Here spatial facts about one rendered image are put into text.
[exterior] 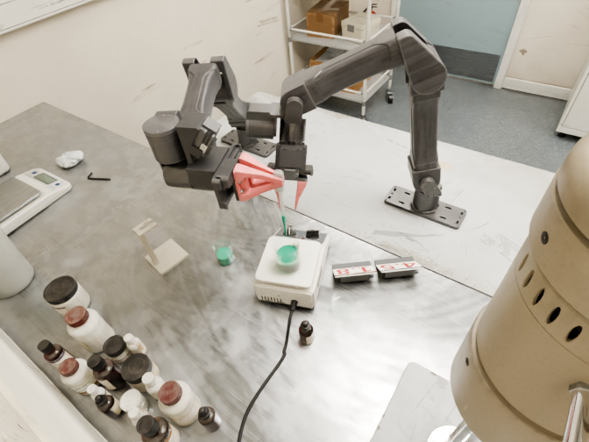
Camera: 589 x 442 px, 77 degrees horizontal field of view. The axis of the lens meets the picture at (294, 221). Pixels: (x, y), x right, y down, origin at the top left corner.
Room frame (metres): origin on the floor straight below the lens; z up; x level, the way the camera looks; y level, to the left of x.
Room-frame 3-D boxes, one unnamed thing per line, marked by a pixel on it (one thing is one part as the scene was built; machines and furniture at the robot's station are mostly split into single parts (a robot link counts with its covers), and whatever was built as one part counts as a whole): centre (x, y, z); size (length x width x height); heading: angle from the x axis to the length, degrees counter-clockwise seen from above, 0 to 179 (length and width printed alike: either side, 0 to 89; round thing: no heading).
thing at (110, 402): (0.25, 0.37, 0.94); 0.03 x 0.03 x 0.07
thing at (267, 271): (0.48, 0.02, 0.98); 0.12 x 0.12 x 0.01; 71
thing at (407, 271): (0.48, -0.22, 0.92); 0.09 x 0.06 x 0.04; 89
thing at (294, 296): (0.51, 0.01, 0.94); 0.22 x 0.13 x 0.08; 161
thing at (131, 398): (0.25, 0.33, 0.92); 0.04 x 0.04 x 0.04
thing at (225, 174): (0.47, 0.06, 1.22); 0.09 x 0.07 x 0.07; 72
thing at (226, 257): (0.57, 0.18, 0.93); 0.04 x 0.04 x 0.06
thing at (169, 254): (0.60, 0.33, 0.96); 0.08 x 0.08 x 0.13; 41
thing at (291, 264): (0.46, 0.02, 1.02); 0.06 x 0.05 x 0.08; 161
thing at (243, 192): (0.49, 0.05, 1.22); 0.09 x 0.07 x 0.07; 72
